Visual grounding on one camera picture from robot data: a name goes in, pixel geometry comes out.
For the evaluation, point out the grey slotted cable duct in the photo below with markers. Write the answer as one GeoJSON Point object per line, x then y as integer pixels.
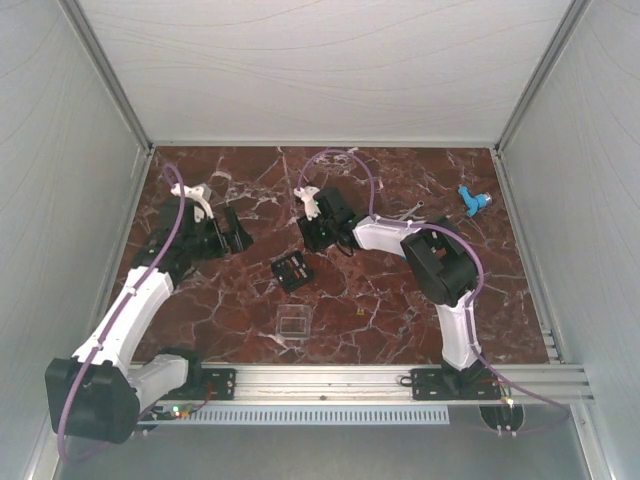
{"type": "Point", "coordinates": [319, 415]}

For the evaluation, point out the black fuse box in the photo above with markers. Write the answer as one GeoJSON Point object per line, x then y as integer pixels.
{"type": "Point", "coordinates": [292, 271]}

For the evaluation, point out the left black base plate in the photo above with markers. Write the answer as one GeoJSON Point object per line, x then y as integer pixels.
{"type": "Point", "coordinates": [217, 384]}

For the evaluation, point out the blue plastic fitting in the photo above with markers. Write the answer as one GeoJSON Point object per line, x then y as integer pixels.
{"type": "Point", "coordinates": [474, 203]}

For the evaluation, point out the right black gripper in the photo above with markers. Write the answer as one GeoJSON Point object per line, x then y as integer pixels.
{"type": "Point", "coordinates": [306, 229]}

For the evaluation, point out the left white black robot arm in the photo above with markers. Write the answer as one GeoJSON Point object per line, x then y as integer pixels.
{"type": "Point", "coordinates": [96, 394]}

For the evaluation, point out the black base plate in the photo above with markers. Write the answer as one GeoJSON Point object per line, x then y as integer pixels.
{"type": "Point", "coordinates": [427, 384]}
{"type": "Point", "coordinates": [217, 384]}

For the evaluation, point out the aluminium mounting rail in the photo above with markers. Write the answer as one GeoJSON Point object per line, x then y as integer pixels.
{"type": "Point", "coordinates": [380, 384]}

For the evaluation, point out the clear plastic fuse box cover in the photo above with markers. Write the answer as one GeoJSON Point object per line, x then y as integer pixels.
{"type": "Point", "coordinates": [293, 321]}

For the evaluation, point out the silver wrench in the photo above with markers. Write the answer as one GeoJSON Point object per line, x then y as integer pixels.
{"type": "Point", "coordinates": [410, 213]}

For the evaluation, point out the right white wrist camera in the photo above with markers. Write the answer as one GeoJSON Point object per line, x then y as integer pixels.
{"type": "Point", "coordinates": [306, 196]}

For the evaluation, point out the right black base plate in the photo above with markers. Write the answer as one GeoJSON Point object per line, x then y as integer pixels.
{"type": "Point", "coordinates": [427, 384]}

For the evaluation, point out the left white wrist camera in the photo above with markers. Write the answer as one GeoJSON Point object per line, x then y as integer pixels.
{"type": "Point", "coordinates": [194, 197]}

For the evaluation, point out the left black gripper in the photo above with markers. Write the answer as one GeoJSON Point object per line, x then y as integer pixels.
{"type": "Point", "coordinates": [229, 243]}

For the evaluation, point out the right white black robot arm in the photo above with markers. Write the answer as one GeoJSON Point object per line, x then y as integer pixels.
{"type": "Point", "coordinates": [445, 268]}

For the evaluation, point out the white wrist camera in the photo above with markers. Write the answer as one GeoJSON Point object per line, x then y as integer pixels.
{"type": "Point", "coordinates": [194, 197]}
{"type": "Point", "coordinates": [306, 196]}

